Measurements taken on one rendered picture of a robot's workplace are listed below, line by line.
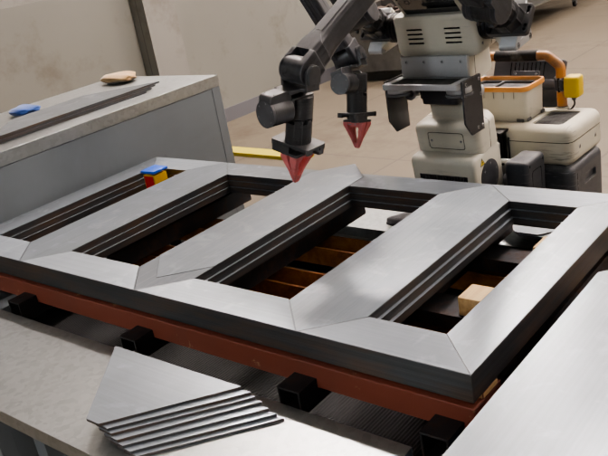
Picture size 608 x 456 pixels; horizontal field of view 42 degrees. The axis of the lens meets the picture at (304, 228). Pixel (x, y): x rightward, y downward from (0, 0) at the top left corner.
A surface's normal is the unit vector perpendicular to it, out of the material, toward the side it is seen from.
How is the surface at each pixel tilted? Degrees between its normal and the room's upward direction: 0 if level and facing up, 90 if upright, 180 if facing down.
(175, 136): 90
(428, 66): 90
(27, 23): 90
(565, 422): 0
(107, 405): 0
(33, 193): 90
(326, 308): 0
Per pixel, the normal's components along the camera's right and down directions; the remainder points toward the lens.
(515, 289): -0.17, -0.92
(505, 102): -0.64, 0.41
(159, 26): 0.75, 0.12
